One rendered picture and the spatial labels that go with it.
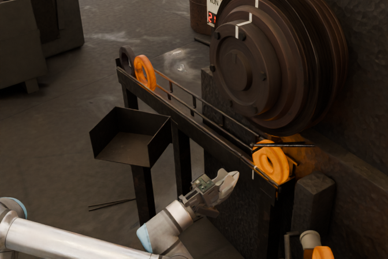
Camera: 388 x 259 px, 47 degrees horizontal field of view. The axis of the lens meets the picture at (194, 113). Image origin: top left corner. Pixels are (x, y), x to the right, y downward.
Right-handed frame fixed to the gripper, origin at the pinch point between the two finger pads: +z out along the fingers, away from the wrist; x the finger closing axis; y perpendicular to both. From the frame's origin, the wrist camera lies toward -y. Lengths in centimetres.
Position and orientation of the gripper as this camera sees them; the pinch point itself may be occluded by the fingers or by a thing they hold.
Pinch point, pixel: (235, 175)
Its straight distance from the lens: 146.9
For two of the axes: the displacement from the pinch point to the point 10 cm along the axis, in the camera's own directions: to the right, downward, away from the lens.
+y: -3.0, -7.0, -6.5
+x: -5.4, -4.4, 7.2
